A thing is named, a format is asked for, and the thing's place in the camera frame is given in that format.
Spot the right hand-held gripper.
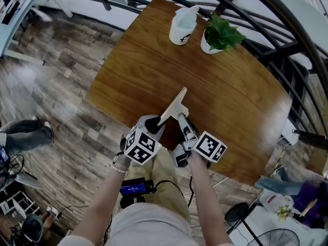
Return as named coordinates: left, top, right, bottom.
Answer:
left=172, top=113, right=228, bottom=168

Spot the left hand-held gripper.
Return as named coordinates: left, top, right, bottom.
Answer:
left=124, top=114, right=167, bottom=166

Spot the person's right forearm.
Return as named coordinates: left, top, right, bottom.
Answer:
left=188, top=151, right=231, bottom=244

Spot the person's left forearm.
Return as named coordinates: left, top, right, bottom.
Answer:
left=69, top=167, right=129, bottom=244

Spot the person's left hand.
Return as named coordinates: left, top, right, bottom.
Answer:
left=113, top=151, right=132, bottom=170

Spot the black device with blue screen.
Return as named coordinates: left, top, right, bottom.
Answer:
left=119, top=177, right=157, bottom=210

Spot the white bottle with penguin print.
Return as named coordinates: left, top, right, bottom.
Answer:
left=168, top=5, right=200, bottom=46

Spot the black standing fan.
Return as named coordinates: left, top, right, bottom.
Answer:
left=224, top=202, right=300, bottom=246

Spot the green plant in white pot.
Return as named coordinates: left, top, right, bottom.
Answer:
left=200, top=13, right=247, bottom=55

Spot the person's grey shirt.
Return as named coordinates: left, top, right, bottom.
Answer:
left=57, top=202, right=231, bottom=246

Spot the black cubby shelf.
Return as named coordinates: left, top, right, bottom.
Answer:
left=266, top=57, right=311, bottom=128

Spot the white plastic bag red print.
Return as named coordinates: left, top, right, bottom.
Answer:
left=258, top=191, right=295, bottom=214

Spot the white power strip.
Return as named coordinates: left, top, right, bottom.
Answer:
left=46, top=206, right=62, bottom=219

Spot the black round stool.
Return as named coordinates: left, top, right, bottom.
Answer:
left=22, top=213, right=44, bottom=243

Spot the black flat device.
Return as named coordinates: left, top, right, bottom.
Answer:
left=1, top=0, right=21, bottom=25

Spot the pale bead bracelet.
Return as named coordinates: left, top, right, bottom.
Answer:
left=110, top=162, right=130, bottom=174

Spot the yellow black striped cable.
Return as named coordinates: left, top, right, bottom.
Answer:
left=271, top=147, right=288, bottom=176

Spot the white wire rack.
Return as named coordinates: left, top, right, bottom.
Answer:
left=0, top=191, right=40, bottom=220

